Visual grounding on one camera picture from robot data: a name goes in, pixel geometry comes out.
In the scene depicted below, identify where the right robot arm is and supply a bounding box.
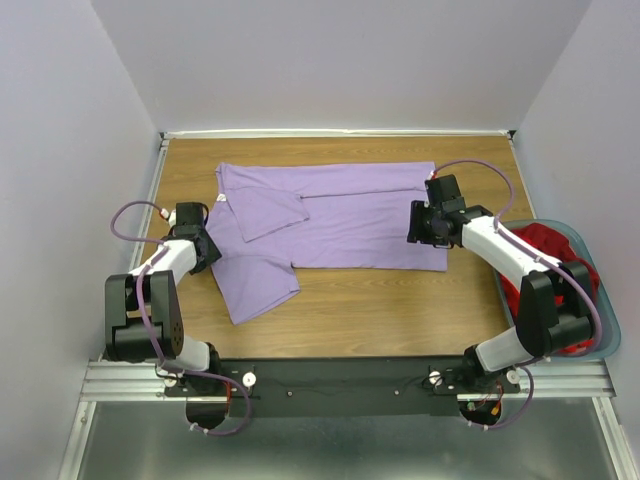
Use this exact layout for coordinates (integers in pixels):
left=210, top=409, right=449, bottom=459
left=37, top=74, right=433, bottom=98
left=407, top=175, right=603, bottom=392

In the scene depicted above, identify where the teal plastic basket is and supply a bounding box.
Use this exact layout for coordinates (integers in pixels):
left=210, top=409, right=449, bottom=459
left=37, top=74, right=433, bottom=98
left=493, top=219, right=621, bottom=361

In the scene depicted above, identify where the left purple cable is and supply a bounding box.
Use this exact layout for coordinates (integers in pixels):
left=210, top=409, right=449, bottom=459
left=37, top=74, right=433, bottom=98
left=110, top=200, right=254, bottom=437

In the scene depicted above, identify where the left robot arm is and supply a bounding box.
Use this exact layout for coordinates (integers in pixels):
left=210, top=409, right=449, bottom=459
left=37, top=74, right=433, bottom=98
left=104, top=201, right=222, bottom=395

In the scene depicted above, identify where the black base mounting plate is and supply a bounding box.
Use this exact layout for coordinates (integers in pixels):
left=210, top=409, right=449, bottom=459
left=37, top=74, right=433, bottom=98
left=164, top=355, right=520, bottom=420

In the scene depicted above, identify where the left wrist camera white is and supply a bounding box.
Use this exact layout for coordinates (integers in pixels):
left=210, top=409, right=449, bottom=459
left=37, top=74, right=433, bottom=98
left=159, top=208, right=177, bottom=227

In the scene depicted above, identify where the dark red t shirt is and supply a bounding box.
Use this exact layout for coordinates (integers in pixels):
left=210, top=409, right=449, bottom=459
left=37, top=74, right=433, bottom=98
left=512, top=222, right=600, bottom=295

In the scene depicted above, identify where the purple t shirt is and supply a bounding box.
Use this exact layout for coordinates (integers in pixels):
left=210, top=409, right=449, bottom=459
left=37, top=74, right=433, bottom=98
left=207, top=162, right=448, bottom=325

